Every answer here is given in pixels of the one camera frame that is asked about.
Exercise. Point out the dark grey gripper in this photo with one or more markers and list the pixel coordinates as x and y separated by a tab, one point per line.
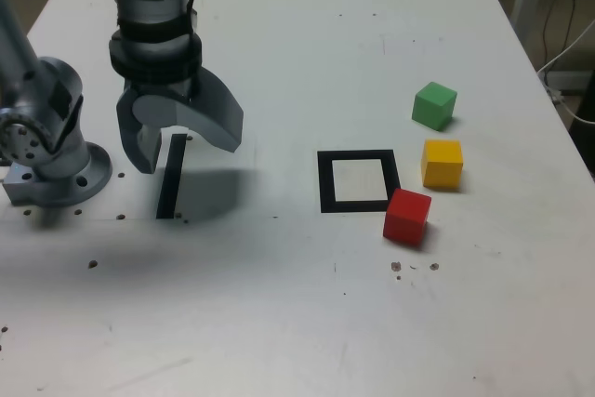
158	89

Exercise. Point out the red cube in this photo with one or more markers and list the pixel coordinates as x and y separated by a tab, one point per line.
404	218

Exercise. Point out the green cube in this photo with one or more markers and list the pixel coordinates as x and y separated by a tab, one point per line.
432	104

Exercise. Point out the yellow cube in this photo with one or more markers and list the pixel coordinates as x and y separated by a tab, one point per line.
441	167

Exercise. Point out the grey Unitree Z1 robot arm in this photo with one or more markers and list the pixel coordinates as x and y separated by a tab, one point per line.
51	76

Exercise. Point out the black tape square outline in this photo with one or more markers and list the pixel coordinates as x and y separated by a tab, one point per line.
325	183

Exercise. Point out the black tape strip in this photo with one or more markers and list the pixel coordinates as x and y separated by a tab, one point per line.
169	178

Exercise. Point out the white power strip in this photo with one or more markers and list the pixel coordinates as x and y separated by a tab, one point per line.
572	81

